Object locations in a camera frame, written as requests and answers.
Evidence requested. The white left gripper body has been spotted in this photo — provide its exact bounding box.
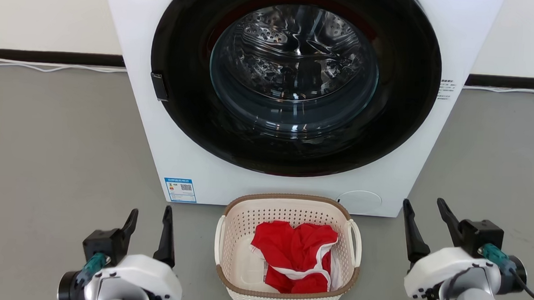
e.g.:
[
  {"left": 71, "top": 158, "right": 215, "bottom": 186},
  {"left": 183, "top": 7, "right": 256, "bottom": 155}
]
[{"left": 93, "top": 251, "right": 185, "bottom": 300}]

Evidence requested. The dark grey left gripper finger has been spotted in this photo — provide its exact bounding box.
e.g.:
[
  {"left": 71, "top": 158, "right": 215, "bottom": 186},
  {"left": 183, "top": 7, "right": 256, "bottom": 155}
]
[
  {"left": 120, "top": 208, "right": 139, "bottom": 249},
  {"left": 152, "top": 205, "right": 179, "bottom": 269}
]

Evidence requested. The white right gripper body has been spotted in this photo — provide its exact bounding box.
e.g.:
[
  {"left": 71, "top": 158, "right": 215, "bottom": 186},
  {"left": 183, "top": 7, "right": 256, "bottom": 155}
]
[{"left": 403, "top": 244, "right": 503, "bottom": 300}]

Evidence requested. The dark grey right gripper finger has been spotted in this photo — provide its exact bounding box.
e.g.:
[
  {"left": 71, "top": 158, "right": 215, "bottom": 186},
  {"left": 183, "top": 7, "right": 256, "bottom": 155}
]
[
  {"left": 399, "top": 199, "right": 434, "bottom": 265},
  {"left": 435, "top": 198, "right": 466, "bottom": 246}
]

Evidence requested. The cream perforated laundry basket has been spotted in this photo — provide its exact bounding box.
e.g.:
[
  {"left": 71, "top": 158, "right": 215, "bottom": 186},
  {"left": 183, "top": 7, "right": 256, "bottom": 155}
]
[{"left": 211, "top": 189, "right": 366, "bottom": 300}]

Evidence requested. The blue energy label sticker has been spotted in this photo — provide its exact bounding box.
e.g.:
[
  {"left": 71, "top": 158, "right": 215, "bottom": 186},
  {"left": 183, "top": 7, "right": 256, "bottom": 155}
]
[{"left": 163, "top": 177, "right": 199, "bottom": 204}]

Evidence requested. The round white filter cover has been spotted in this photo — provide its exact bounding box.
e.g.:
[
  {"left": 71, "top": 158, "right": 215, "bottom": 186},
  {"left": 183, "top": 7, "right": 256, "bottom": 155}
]
[{"left": 336, "top": 189, "right": 383, "bottom": 216}]

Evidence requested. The red garment with white trim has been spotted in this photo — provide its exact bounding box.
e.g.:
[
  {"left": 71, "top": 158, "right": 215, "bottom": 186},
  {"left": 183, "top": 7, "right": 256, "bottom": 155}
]
[{"left": 248, "top": 219, "right": 342, "bottom": 297}]

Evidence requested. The small printed text label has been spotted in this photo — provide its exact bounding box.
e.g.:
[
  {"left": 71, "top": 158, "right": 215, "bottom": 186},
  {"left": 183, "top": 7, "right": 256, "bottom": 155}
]
[{"left": 438, "top": 79, "right": 457, "bottom": 102}]

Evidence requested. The black round washer door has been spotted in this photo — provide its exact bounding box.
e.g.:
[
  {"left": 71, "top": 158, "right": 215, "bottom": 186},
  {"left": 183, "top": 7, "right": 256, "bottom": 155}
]
[{"left": 144, "top": 0, "right": 446, "bottom": 186}]

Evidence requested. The white washing machine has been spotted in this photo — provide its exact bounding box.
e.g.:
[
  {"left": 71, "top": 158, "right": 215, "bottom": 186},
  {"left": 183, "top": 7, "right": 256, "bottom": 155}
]
[{"left": 87, "top": 0, "right": 506, "bottom": 225}]

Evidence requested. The steel washing drum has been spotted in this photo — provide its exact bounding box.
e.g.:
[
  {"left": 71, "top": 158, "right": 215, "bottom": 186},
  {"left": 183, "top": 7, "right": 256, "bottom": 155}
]
[{"left": 207, "top": 0, "right": 384, "bottom": 131}]

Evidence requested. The green right camera plug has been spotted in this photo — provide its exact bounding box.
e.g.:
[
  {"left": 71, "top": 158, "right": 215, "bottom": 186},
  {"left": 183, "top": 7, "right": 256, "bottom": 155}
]
[{"left": 478, "top": 243, "right": 517, "bottom": 273}]

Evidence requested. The green camera plug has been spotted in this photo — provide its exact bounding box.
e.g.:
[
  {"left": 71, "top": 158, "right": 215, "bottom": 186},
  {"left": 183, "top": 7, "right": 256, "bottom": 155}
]
[
  {"left": 478, "top": 243, "right": 517, "bottom": 273},
  {"left": 75, "top": 251, "right": 108, "bottom": 289}
]

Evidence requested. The green left camera plug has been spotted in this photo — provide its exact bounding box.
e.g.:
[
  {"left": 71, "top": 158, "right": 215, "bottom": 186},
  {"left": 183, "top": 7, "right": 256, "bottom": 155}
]
[{"left": 75, "top": 251, "right": 108, "bottom": 289}]

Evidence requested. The black door latch handle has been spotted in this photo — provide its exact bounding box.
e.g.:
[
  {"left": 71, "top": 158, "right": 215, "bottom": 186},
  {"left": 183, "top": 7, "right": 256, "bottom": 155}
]
[{"left": 149, "top": 72, "right": 170, "bottom": 102}]

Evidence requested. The white floor cable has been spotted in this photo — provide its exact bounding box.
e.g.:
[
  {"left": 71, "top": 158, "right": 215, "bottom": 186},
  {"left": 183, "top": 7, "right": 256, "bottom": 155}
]
[
  {"left": 0, "top": 58, "right": 128, "bottom": 77},
  {"left": 463, "top": 85, "right": 534, "bottom": 99}
]

